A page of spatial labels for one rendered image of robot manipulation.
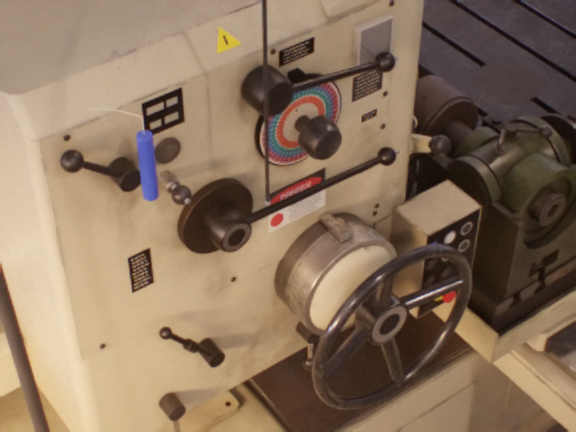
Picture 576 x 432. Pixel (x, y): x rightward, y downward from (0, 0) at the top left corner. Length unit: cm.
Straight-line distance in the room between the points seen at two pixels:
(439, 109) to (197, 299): 85
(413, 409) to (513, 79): 97
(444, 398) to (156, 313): 125
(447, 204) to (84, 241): 81
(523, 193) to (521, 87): 81
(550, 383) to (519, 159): 61
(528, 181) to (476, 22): 109
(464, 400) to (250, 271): 120
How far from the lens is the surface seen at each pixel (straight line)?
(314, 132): 186
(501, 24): 347
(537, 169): 248
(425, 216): 226
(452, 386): 307
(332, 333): 195
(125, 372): 209
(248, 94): 179
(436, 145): 220
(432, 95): 265
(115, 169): 172
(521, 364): 288
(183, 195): 177
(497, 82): 322
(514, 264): 252
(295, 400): 285
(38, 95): 168
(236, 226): 188
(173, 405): 218
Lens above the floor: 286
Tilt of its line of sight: 43 degrees down
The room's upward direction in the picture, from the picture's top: straight up
